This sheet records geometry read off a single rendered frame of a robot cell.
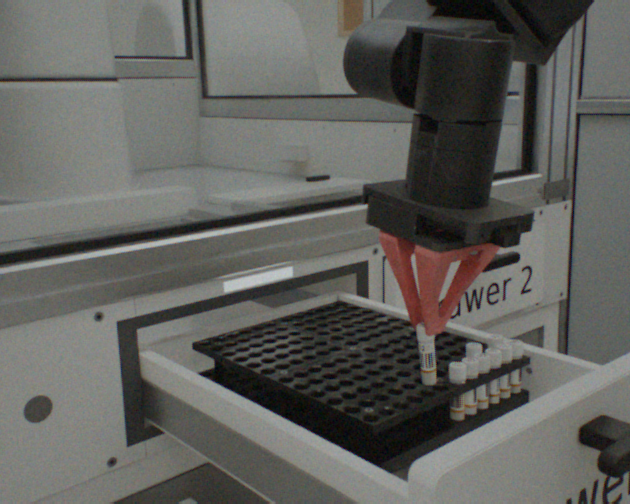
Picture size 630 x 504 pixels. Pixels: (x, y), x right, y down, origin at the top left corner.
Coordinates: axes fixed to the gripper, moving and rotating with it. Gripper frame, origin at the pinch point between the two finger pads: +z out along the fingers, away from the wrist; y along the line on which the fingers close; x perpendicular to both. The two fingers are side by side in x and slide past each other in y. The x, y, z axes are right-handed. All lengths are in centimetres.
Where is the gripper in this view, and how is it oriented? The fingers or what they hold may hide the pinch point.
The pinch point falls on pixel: (428, 320)
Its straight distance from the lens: 53.4
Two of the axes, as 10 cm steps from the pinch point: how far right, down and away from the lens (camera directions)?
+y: -6.3, -3.0, 7.2
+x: -7.7, 1.5, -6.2
